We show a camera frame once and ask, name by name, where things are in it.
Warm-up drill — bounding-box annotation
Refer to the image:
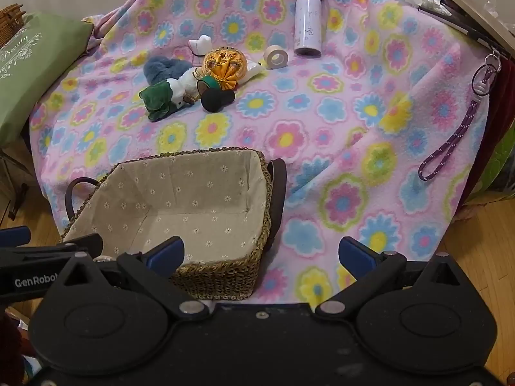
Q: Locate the purple water bottle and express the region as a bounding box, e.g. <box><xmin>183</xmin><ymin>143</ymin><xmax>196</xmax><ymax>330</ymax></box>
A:
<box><xmin>293</xmin><ymin>0</ymin><xmax>322</xmax><ymax>57</ymax></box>

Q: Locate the green and white plush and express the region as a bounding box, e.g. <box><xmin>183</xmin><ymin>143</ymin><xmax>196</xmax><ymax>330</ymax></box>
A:
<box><xmin>139</xmin><ymin>78</ymin><xmax>185</xmax><ymax>122</ymax></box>

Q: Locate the green washi tape roll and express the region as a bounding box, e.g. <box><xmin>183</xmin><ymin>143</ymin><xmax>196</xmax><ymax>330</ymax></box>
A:
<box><xmin>196</xmin><ymin>75</ymin><xmax>221</xmax><ymax>97</ymax></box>

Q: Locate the black microphone foam cover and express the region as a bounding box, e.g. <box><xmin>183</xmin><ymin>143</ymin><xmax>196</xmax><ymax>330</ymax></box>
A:
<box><xmin>201</xmin><ymin>88</ymin><xmax>235</xmax><ymax>113</ymax></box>

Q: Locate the woven basket with liner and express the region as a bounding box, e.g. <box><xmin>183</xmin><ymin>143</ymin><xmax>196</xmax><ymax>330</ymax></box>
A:
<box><xmin>63</xmin><ymin>147</ymin><xmax>286</xmax><ymax>300</ymax></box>

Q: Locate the blue fluffy scrunchie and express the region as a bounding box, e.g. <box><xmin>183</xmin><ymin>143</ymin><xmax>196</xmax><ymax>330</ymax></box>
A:
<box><xmin>143</xmin><ymin>56</ymin><xmax>193</xmax><ymax>86</ymax></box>

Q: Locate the beige tape roll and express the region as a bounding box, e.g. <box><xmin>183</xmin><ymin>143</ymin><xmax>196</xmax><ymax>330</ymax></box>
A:
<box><xmin>263</xmin><ymin>45</ymin><xmax>289</xmax><ymax>70</ymax></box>

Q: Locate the green cushion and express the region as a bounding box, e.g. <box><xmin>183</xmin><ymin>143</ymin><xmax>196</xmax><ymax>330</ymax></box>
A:
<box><xmin>0</xmin><ymin>12</ymin><xmax>93</xmax><ymax>147</ymax></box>

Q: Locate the purple lanyard strap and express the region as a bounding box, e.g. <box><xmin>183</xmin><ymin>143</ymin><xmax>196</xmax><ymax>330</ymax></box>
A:
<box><xmin>417</xmin><ymin>51</ymin><xmax>503</xmax><ymax>182</ymax></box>

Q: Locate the orange embroidered pouch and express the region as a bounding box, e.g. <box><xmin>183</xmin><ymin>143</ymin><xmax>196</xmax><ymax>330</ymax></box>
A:
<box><xmin>201</xmin><ymin>47</ymin><xmax>247</xmax><ymax>90</ymax></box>

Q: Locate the pink floral fleece blanket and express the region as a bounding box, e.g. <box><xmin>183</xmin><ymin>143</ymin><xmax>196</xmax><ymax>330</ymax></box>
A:
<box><xmin>30</xmin><ymin>0</ymin><xmax>488</xmax><ymax>305</ymax></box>

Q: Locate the white packaged tissue pad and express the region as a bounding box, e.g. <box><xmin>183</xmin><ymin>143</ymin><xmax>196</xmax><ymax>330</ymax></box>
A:
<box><xmin>238</xmin><ymin>60</ymin><xmax>265</xmax><ymax>86</ymax></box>

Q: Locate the brown wicker basket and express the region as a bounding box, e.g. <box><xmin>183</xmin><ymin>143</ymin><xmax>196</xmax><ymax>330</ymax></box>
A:
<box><xmin>0</xmin><ymin>4</ymin><xmax>26</xmax><ymax>47</ymax></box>

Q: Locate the white plush sheep keychain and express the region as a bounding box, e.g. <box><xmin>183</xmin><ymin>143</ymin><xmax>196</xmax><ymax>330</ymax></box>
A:
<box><xmin>178</xmin><ymin>67</ymin><xmax>200</xmax><ymax>105</ymax></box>

